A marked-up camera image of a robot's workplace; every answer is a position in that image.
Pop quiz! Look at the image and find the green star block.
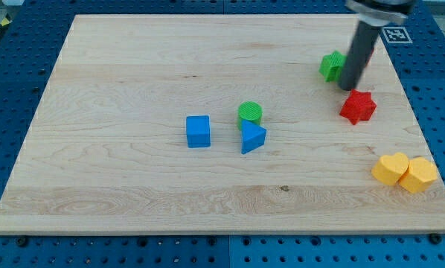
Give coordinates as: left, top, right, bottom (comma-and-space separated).
318, 51, 346, 82

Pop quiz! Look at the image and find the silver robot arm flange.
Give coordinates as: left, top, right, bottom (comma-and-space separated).
345, 0, 416, 27

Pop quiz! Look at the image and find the red star block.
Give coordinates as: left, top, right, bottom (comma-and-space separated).
339, 89, 377, 125

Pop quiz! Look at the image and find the blue cube block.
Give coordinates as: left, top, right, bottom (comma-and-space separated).
186, 115, 211, 148

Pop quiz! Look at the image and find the blue triangle block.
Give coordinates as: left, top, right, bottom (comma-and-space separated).
241, 120, 266, 154

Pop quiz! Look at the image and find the green cylinder block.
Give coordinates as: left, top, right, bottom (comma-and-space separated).
237, 101, 263, 130

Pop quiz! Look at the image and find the light wooden board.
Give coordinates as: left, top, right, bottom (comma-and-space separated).
0, 14, 445, 235

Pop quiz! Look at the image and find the yellow heart block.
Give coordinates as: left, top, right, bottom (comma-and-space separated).
371, 152, 409, 185

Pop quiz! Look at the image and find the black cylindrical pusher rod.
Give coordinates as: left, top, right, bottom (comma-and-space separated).
338, 20, 380, 91

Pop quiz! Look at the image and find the white fiducial marker tag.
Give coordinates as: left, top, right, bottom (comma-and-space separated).
382, 26, 412, 44

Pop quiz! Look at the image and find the yellow pentagon block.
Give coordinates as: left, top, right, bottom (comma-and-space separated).
398, 157, 438, 194

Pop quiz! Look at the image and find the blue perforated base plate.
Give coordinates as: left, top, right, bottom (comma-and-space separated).
0, 1, 445, 267

